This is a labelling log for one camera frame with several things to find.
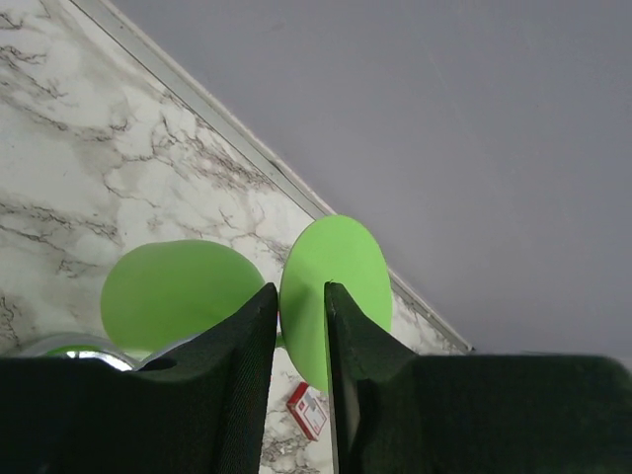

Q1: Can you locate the small red white box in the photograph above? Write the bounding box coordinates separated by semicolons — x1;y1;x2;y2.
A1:
286;381;328;441

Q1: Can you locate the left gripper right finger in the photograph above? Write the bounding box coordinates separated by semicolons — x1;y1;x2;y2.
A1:
324;282;631;473

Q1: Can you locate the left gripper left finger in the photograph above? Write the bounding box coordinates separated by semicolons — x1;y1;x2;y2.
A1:
1;284;277;473

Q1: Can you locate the chrome wine glass rack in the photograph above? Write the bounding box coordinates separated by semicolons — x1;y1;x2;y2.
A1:
5;333;199;371

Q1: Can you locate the green wine glass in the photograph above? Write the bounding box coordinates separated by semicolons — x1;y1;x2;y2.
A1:
100;215;393;391

